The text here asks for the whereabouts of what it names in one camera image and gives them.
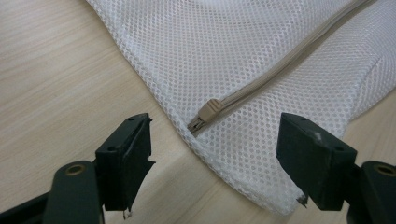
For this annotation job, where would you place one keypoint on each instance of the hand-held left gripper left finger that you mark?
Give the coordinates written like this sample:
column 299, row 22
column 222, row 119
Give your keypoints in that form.
column 124, row 161

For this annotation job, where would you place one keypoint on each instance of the white mesh laundry bag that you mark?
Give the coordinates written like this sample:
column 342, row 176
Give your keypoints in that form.
column 249, row 62

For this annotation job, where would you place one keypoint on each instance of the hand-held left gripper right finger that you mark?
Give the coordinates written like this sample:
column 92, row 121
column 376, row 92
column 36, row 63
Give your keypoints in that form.
column 314, row 161

